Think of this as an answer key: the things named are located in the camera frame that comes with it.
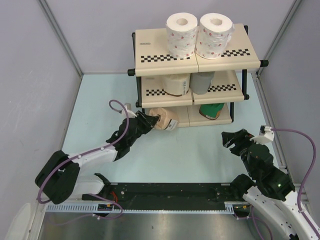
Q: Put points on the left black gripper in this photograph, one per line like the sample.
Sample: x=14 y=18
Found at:
x=148 y=121

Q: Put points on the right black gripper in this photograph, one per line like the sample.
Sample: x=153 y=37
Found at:
x=238 y=138

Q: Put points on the brown paper roll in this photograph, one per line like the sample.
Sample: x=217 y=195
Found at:
x=168 y=120

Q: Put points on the green paper towel roll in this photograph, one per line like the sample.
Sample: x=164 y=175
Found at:
x=211 y=111

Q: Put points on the cream paper roll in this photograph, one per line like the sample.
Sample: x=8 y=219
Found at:
x=176 y=84

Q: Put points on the grey paper towel roll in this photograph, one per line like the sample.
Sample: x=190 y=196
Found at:
x=200 y=82

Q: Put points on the white dotted paper roll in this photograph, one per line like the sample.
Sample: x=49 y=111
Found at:
x=181 y=31

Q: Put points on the white pinkish paper roll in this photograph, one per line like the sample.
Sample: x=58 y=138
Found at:
x=214 y=33

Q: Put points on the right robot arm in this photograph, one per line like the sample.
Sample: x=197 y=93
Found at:
x=267 y=188

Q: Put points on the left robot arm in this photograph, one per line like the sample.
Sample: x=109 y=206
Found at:
x=68 y=176

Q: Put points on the beige three-tier shelf rack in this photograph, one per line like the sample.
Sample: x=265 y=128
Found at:
x=229 y=85

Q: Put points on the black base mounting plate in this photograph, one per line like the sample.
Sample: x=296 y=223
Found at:
x=126 y=192

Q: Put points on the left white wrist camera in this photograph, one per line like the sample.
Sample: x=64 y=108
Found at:
x=127 y=111

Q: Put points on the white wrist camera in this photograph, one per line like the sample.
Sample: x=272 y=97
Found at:
x=127 y=111
x=266 y=135

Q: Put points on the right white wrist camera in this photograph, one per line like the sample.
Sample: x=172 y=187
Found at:
x=266 y=135

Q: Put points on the slotted cable duct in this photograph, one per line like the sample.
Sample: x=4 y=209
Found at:
x=73 y=207

